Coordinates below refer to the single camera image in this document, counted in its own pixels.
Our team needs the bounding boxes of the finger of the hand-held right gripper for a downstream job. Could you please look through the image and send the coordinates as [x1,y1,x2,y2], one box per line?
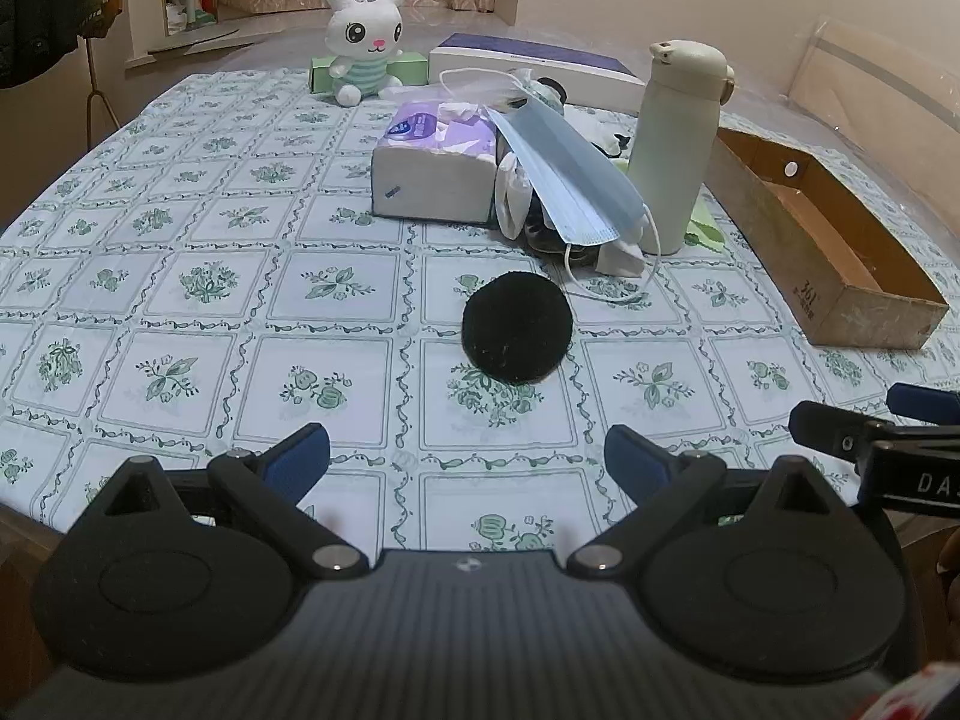
[887,382,960,427]
[790,400,882,460]

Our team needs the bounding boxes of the blue face mask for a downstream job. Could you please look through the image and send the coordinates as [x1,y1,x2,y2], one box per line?
[484,79,662,306]

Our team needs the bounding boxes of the white plastic bag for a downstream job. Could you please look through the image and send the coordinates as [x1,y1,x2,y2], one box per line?
[439,66,537,117]

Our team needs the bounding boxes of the white bunny plush toy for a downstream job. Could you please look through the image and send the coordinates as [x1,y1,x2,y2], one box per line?
[324,0,410,107]

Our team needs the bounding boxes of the purple tissue pack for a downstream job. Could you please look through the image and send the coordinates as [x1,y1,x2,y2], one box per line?
[373,99,502,224]

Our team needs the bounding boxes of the black jacket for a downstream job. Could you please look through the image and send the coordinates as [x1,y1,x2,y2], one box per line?
[0,0,85,89]

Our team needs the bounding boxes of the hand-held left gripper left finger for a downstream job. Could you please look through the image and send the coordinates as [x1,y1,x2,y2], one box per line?
[84,422,370,580]

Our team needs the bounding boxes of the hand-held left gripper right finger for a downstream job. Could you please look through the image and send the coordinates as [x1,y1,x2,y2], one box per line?
[566,424,875,580]

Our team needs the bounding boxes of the flat white and blue box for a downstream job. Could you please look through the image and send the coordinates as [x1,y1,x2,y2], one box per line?
[429,32,647,117]

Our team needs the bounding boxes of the metal coat rack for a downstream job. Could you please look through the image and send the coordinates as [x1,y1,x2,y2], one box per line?
[81,15,125,155]

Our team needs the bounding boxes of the white tissue sheet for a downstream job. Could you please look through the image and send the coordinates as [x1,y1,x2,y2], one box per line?
[495,152,537,241]

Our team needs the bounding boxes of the black round pad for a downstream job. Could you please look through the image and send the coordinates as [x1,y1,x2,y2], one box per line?
[461,270,575,383]

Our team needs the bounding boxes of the brown cardboard box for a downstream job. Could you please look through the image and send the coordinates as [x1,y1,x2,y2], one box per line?
[709,126,950,351]

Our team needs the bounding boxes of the white thermos bottle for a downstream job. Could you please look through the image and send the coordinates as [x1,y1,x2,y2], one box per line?
[626,40,736,256]

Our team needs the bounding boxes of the light green box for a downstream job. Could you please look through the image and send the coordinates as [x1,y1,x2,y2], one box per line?
[310,51,428,95]

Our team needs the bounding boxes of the red white patterned clothing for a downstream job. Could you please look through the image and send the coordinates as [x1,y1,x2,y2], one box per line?
[855,660,960,720]

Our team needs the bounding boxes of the light green cloth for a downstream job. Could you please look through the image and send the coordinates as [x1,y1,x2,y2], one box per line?
[681,191,726,256]

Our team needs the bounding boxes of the black and white plush toy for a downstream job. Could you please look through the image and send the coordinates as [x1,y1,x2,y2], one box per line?
[534,77,638,160]

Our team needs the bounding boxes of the floral tablecloth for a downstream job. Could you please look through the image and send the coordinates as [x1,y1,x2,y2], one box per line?
[0,67,960,578]

